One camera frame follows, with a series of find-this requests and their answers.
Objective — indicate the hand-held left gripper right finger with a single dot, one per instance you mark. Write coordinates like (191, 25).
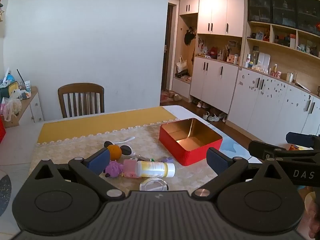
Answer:
(217, 161)

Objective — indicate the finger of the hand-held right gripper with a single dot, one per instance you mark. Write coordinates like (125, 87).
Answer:
(260, 150)
(297, 138)

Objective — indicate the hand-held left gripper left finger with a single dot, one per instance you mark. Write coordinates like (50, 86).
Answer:
(98, 160)

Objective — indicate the purple spiky toy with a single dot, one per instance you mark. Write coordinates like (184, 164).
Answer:
(113, 168)

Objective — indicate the orange fruit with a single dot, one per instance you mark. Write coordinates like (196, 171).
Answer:
(115, 152)

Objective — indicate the red rectangular box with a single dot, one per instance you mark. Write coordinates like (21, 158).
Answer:
(195, 155)

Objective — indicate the white and yellow bottle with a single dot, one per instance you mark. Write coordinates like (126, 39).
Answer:
(155, 168)

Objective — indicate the clear round container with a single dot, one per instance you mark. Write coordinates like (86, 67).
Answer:
(153, 185)

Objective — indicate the person's right hand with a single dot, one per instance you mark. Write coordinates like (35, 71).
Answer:
(315, 220)

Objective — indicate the black egg-shaped sponge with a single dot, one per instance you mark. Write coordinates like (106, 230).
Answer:
(108, 144)

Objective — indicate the light blue printed mat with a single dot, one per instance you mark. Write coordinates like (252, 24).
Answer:
(235, 145)

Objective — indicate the beige lace table mat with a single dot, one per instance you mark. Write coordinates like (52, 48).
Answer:
(75, 147)

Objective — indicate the white sunglasses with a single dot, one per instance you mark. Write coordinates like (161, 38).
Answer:
(126, 150)

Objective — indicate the pink ribbed pad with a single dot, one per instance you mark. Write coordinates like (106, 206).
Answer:
(130, 167)

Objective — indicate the yellow table cloth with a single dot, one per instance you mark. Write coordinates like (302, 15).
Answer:
(100, 125)

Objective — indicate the silver nail clipper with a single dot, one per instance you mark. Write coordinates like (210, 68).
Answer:
(141, 158)

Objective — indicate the white sideboard cabinet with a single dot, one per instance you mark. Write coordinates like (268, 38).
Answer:
(270, 105)

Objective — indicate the white sneaker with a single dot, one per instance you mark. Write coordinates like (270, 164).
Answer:
(206, 116)
(214, 117)

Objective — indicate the small purple piece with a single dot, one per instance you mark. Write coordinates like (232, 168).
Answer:
(168, 160)

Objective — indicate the brown wooden chair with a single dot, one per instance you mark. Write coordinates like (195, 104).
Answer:
(81, 90)

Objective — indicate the beige slipper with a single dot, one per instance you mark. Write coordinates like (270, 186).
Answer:
(176, 97)

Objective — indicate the white shoe cabinet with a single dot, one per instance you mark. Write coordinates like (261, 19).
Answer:
(212, 85)

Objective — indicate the white bench cabinet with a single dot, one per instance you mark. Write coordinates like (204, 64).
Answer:
(181, 87)

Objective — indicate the white side cabinet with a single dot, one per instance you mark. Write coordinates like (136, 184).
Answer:
(35, 107)

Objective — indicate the white plastic bottle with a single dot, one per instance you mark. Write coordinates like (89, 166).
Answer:
(248, 61)

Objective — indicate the wooden open shelf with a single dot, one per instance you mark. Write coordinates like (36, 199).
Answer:
(275, 43)

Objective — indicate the dark speckled round mat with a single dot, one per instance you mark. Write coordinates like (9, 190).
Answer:
(4, 195)

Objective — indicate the white tote bag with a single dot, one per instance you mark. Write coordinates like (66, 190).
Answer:
(181, 66)

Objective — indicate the clear plastic bag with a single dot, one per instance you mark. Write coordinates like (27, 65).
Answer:
(11, 107)

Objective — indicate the dark brown door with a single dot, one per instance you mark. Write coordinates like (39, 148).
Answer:
(168, 55)

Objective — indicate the black hanging bag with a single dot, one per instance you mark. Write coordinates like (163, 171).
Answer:
(190, 37)

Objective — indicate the dark glass door cabinet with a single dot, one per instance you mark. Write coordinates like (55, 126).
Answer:
(282, 7)

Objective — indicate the white wall cabinet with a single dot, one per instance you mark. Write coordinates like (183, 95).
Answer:
(217, 12)

